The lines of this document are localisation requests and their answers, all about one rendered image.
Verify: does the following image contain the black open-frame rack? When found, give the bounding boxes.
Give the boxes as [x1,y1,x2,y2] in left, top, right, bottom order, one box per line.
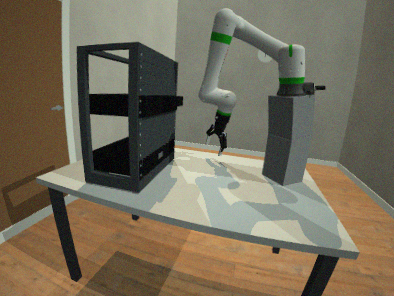
[77,42,183,194]

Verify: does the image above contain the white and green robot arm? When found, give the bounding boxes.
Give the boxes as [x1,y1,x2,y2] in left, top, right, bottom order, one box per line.
[198,8,326,124]

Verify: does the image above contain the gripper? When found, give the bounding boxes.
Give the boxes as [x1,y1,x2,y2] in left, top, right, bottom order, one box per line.
[205,121,227,156]

